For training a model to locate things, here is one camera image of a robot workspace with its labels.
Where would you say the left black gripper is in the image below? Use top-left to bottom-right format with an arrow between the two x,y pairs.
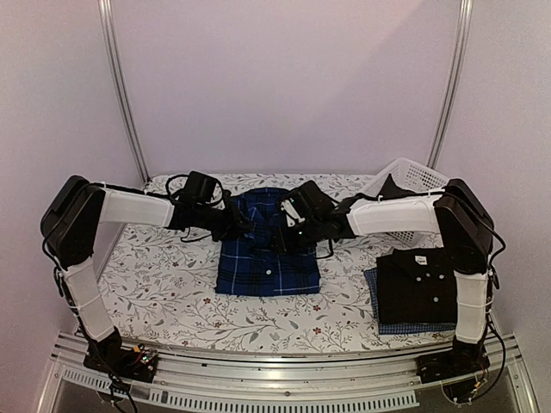
195,200 -> 254,243

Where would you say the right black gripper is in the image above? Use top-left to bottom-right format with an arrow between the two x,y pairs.
269,215 -> 325,255

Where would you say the blue plaid long sleeve shirt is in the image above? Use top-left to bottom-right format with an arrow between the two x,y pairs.
214,187 -> 320,297

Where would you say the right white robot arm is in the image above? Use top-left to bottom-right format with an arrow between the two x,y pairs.
272,179 -> 497,375

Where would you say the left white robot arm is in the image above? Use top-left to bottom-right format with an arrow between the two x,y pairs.
40,171 -> 252,373

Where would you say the folded blue checked shirt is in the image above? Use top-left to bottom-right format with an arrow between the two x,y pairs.
364,268 -> 455,336

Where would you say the black shirt in basket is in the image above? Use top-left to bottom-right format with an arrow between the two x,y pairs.
377,174 -> 410,200

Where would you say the floral tablecloth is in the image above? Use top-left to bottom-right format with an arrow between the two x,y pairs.
98,225 -> 455,355

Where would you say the white plastic basket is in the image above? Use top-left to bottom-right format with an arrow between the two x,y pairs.
360,157 -> 449,248

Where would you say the folded black shirt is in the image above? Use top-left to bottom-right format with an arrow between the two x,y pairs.
376,248 -> 457,324

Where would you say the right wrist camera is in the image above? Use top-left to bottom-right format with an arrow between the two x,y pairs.
279,195 -> 309,228

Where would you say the aluminium front rail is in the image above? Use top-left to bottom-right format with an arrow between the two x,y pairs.
37,333 -> 543,412

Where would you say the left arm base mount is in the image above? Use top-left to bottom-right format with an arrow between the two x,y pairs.
83,328 -> 158,383

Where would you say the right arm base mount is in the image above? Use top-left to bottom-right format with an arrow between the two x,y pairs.
415,338 -> 490,404

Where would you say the left aluminium post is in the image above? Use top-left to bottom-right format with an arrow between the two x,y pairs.
97,0 -> 151,183

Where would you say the aluminium post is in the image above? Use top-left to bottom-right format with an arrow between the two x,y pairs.
426,0 -> 474,170
97,0 -> 151,183

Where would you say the right aluminium post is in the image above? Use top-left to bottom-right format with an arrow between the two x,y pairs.
426,0 -> 474,170

